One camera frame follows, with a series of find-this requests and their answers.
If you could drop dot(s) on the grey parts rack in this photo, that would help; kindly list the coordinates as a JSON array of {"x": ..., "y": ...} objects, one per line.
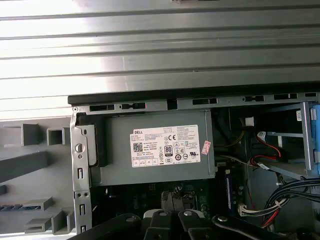
[{"x": 57, "y": 180}]

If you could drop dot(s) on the grey power supply unit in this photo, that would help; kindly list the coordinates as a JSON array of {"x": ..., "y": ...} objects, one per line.
[{"x": 117, "y": 150}]

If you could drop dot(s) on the black PC case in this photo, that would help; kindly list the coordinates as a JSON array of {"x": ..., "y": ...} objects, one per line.
[{"x": 80, "y": 175}]

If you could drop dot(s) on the green motherboard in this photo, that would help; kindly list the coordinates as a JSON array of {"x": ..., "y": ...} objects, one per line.
[{"x": 210, "y": 202}]

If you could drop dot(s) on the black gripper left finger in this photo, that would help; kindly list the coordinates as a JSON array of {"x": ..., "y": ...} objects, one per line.
[{"x": 157, "y": 225}]

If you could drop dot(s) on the tall grey drive cage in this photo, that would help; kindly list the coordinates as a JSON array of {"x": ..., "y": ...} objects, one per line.
[{"x": 306, "y": 140}]

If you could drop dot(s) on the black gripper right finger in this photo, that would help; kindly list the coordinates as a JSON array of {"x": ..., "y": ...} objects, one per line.
[{"x": 192, "y": 225}]

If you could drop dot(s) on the blue plastic drive rails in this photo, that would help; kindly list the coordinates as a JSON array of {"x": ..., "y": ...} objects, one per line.
[{"x": 316, "y": 130}]

